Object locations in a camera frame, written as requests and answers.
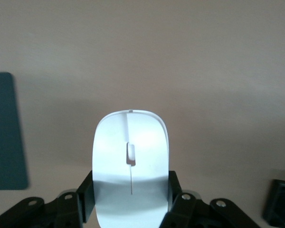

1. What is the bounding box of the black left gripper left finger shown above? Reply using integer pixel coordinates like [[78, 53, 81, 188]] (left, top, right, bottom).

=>
[[0, 170, 97, 228]]

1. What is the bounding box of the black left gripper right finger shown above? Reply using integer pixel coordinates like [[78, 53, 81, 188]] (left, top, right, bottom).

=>
[[160, 170, 262, 228]]

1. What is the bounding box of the white computer mouse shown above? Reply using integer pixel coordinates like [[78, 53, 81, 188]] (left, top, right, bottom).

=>
[[92, 108, 171, 228]]

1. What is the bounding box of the black smartphone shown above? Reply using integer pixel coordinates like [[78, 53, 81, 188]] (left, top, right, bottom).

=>
[[262, 179, 285, 228]]

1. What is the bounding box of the black mouse pad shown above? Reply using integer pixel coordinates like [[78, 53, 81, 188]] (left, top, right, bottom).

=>
[[0, 72, 29, 190]]

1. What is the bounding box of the brown table cover mat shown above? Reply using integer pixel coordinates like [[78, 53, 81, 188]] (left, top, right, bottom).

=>
[[0, 0, 285, 228]]

